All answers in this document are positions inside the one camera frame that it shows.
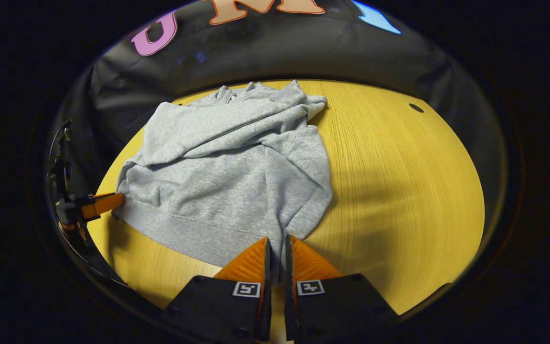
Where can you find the grey sweatshirt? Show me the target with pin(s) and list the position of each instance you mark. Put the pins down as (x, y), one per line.
(232, 181)

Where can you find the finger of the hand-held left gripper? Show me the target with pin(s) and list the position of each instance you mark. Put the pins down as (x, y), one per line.
(98, 205)

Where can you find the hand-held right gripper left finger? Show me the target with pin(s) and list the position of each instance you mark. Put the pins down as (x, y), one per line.
(267, 267)

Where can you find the black backdrop cloth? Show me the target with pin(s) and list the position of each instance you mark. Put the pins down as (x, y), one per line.
(303, 52)

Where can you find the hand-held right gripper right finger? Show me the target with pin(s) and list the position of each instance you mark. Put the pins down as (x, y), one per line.
(288, 277)

